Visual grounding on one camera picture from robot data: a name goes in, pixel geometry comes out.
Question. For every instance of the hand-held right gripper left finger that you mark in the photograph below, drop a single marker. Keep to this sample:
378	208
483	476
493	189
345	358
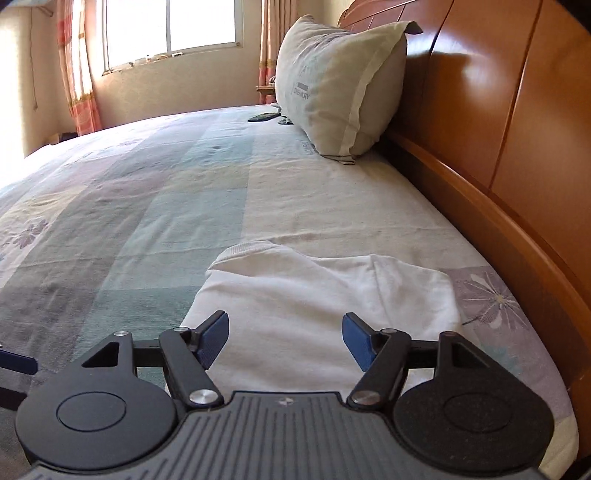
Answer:
216	337

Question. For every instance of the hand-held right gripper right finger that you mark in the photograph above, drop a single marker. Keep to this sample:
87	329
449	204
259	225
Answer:
358	341

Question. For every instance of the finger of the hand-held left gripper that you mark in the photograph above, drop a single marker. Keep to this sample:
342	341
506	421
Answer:
18	362

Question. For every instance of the white printed long-sleeve t-shirt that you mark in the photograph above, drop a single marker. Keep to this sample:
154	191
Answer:
300	295

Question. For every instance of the pastel patchwork bed sheet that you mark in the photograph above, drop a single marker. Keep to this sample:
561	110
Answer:
138	184

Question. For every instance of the black phone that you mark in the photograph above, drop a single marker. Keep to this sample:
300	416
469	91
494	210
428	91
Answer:
264	117

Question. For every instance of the wooden bedside stand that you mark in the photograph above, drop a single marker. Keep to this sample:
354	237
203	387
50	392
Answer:
266	94

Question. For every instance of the large printed pillow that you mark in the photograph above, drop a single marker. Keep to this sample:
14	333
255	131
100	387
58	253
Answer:
341	87

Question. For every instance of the wooden headboard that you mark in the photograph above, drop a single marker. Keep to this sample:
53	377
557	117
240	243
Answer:
508	115

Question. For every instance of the pink striped curtain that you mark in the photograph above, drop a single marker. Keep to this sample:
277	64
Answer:
272	41
78	69

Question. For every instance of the window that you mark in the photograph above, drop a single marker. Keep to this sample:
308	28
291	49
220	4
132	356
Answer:
171	27

